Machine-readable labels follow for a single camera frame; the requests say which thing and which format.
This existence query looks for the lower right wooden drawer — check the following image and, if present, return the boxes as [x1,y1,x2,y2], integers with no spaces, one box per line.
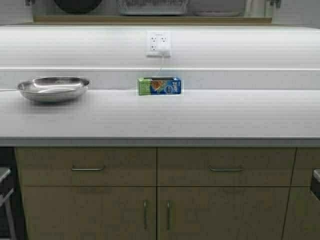
[157,147,296,187]

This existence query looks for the white charger cable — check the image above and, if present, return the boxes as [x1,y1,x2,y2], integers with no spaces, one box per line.
[124,55,166,91]

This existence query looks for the lower right cabinet door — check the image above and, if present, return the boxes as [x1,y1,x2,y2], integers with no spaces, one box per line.
[157,186,289,240]

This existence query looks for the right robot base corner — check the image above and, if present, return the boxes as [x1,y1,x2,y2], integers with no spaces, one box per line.
[310,168,320,200]

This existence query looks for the lower left cabinet door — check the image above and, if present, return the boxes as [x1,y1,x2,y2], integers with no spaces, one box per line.
[23,186,157,240]

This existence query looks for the stainless steel bowl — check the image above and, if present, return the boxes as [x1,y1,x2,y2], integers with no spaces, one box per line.
[17,76,91,103]

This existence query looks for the left cabinet door handle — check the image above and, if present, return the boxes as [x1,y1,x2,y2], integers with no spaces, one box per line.
[143,199,148,230]

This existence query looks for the blue green Ziploc box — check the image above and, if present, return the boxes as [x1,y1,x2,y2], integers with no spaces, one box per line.
[137,76,182,96]

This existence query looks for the wooden cabinet shelf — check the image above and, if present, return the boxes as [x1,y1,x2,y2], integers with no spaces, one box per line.
[33,15,272,26]

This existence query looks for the right drawer metal handle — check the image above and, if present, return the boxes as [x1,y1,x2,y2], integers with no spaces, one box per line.
[208,165,244,173]

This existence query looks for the white wall outlet plate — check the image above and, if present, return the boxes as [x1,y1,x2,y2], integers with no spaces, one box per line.
[145,31,172,58]

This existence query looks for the lower left wooden drawer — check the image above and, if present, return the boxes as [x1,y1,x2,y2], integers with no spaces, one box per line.
[15,147,157,187]

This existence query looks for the wooden drawer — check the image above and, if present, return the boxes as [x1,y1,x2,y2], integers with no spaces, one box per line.
[15,147,157,187]
[157,147,296,187]

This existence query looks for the right cabinet door handle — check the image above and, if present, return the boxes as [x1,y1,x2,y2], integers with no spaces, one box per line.
[166,200,172,231]

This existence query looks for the cabinet door handle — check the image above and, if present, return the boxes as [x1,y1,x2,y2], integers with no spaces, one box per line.
[143,199,148,230]
[166,200,172,231]

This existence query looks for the white plug adapter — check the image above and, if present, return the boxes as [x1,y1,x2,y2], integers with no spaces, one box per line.
[158,48,171,57]

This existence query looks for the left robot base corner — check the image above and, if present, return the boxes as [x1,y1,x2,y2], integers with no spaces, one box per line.
[0,167,17,240]

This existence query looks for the cabinet door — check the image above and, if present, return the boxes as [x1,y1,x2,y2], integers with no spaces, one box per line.
[157,186,289,240]
[23,186,157,240]

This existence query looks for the black pan in cabinet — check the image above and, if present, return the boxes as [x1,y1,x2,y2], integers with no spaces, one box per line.
[54,0,102,15]

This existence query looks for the aluminium foil tray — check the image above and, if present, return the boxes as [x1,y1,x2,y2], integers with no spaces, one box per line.
[116,0,189,16]

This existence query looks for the left drawer metal handle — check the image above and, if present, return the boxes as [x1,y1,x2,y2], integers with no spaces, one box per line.
[71,165,105,172]

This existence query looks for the drawer metal handle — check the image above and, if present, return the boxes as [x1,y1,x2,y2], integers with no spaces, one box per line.
[71,165,105,172]
[208,165,244,173]

